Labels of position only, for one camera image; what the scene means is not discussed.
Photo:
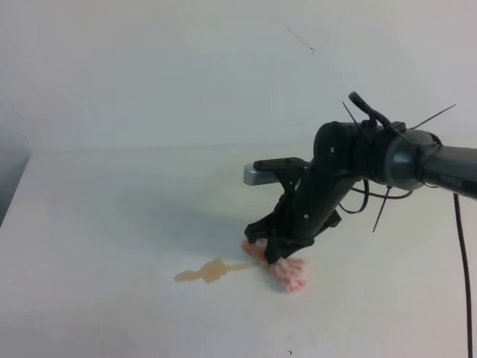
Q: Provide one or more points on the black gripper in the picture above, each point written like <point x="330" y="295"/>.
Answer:
<point x="312" y="191"/>

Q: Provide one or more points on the pink white striped rag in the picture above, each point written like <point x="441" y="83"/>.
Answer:
<point x="288" y="273"/>

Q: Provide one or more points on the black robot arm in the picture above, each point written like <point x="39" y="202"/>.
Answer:
<point x="378" y="150"/>

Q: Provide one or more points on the tan coffee stain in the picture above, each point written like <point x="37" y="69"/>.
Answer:
<point x="212" y="271"/>

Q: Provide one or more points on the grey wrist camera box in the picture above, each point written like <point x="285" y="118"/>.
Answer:
<point x="286" y="170"/>

